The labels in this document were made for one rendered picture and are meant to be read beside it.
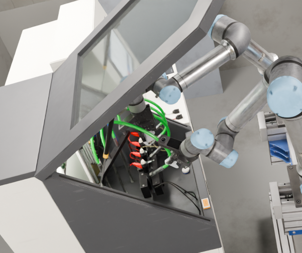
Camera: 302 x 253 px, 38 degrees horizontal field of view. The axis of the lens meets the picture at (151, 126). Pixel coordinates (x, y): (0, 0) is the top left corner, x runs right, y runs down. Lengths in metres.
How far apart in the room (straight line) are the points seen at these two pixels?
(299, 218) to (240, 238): 1.11
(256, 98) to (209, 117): 2.40
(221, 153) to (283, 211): 0.45
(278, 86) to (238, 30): 0.54
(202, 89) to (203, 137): 2.62
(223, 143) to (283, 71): 0.40
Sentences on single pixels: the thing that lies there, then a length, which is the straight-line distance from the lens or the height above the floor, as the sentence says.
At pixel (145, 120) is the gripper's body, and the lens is 1.93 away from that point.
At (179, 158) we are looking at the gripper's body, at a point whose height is 1.27.
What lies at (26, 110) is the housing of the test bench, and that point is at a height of 1.50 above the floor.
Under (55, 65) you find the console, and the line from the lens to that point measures 2.21.
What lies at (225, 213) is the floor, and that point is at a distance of 3.22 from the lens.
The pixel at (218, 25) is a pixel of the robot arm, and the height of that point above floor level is 1.59.
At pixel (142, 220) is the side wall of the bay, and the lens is 1.87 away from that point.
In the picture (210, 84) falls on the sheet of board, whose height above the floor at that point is 0.12.
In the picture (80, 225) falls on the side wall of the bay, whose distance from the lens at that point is 1.88.
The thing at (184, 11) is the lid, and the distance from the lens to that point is 1.51.
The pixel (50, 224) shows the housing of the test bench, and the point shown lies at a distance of 1.88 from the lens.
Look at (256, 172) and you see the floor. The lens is 3.44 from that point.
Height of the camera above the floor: 2.49
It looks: 38 degrees down
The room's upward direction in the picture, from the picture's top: 19 degrees counter-clockwise
